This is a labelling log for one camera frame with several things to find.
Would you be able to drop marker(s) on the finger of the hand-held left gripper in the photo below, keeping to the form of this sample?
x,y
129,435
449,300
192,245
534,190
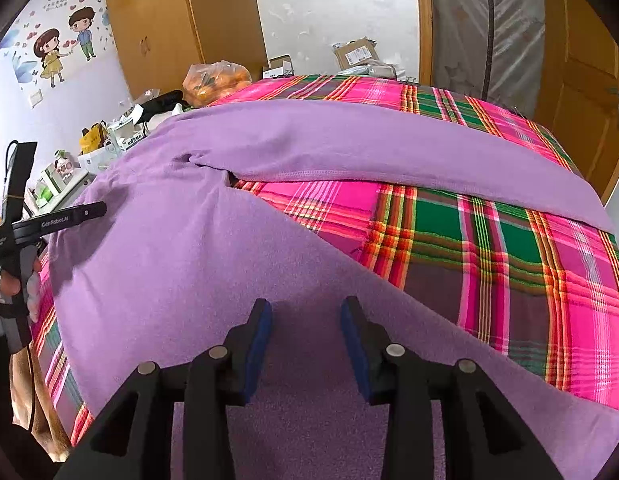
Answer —
x,y
87,211

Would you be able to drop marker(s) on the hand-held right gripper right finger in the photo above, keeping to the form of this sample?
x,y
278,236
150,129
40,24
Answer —
x,y
352,345

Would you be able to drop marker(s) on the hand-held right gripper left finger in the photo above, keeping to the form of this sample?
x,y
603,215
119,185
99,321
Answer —
x,y
259,350

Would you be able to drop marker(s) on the purple fleece cloth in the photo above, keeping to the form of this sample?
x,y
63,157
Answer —
x,y
189,260

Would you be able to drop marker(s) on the person's left hand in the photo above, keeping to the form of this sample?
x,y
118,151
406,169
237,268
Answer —
x,y
9,287

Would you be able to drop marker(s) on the grey drawer cabinet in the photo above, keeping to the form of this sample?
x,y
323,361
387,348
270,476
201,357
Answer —
x,y
69,192

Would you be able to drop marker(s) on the pink and white box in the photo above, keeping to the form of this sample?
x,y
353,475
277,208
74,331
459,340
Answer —
x,y
62,172

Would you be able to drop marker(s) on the green and white box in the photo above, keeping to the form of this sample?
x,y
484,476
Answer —
x,y
129,137

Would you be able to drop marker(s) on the black cloth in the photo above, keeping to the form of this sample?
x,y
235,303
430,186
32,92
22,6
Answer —
x,y
159,105

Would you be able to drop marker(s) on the pink green plaid blanket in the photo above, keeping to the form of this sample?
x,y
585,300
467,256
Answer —
x,y
489,270

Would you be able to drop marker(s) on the bag of oranges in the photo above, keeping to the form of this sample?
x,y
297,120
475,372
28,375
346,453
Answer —
x,y
217,85

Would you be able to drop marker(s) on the wooden wardrobe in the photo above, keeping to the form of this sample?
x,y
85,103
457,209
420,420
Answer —
x,y
179,25

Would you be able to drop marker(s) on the small white box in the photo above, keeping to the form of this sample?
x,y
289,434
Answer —
x,y
278,67

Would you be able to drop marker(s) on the brown cardboard box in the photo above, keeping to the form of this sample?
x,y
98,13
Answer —
x,y
357,52

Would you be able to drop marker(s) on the wooden door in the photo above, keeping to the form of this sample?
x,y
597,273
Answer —
x,y
584,60

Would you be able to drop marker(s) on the white wall socket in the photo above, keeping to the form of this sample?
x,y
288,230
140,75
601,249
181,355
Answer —
x,y
35,98

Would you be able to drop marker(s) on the cartoon wall sticker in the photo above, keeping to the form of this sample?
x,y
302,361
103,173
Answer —
x,y
54,45

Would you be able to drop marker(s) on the wooden door frame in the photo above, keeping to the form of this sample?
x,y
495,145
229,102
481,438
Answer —
x,y
424,20

